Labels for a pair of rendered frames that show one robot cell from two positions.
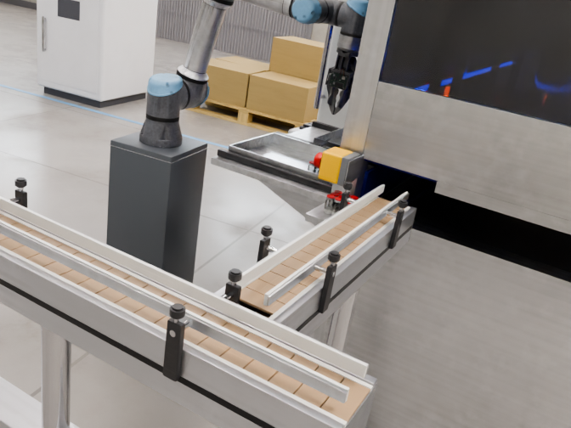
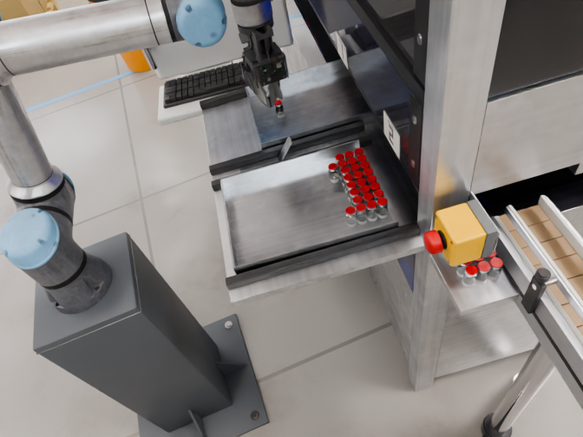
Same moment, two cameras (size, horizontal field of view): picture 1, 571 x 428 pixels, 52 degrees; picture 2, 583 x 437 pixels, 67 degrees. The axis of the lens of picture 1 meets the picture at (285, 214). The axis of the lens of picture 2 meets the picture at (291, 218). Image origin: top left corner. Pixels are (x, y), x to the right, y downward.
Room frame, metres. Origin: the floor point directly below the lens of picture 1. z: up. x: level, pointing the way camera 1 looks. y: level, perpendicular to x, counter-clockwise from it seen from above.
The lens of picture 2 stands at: (1.16, 0.30, 1.63)
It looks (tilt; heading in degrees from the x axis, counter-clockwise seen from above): 50 degrees down; 334
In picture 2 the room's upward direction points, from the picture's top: 17 degrees counter-clockwise
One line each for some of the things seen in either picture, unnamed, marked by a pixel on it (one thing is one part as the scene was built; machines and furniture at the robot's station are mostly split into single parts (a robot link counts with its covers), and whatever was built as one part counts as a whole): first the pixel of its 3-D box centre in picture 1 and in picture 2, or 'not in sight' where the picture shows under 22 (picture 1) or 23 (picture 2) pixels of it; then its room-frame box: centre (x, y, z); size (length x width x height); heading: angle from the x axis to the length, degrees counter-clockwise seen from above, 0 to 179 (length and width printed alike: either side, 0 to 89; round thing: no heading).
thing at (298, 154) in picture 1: (297, 158); (302, 203); (1.73, -0.01, 0.90); 0.34 x 0.26 x 0.04; 63
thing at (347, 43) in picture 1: (350, 43); (253, 9); (1.91, -0.11, 1.24); 0.08 x 0.08 x 0.05
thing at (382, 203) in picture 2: not in sight; (370, 181); (1.66, -0.15, 0.90); 0.18 x 0.02 x 0.05; 153
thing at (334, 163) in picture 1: (338, 166); (462, 233); (1.40, -0.11, 0.99); 0.08 x 0.07 x 0.07; 64
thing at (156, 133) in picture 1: (161, 127); (71, 275); (2.02, 0.48, 0.84); 0.15 x 0.15 x 0.10
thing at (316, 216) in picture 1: (341, 218); (480, 272); (1.37, -0.14, 0.87); 0.14 x 0.13 x 0.02; 64
